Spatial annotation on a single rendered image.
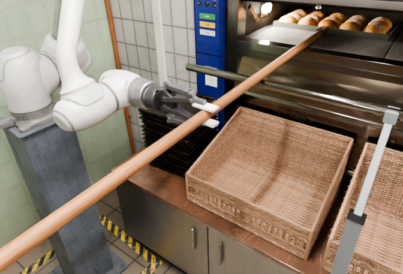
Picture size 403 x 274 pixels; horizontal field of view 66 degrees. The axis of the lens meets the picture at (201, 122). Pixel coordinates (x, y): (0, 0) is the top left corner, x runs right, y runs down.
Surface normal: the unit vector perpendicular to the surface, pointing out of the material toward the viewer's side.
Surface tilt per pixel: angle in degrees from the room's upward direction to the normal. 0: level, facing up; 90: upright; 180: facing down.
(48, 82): 91
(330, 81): 70
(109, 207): 0
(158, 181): 0
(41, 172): 90
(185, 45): 90
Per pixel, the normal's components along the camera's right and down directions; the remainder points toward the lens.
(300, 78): -0.55, 0.11
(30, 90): 0.64, 0.38
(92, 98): 0.66, -0.13
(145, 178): -0.03, -0.86
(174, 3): -0.58, 0.43
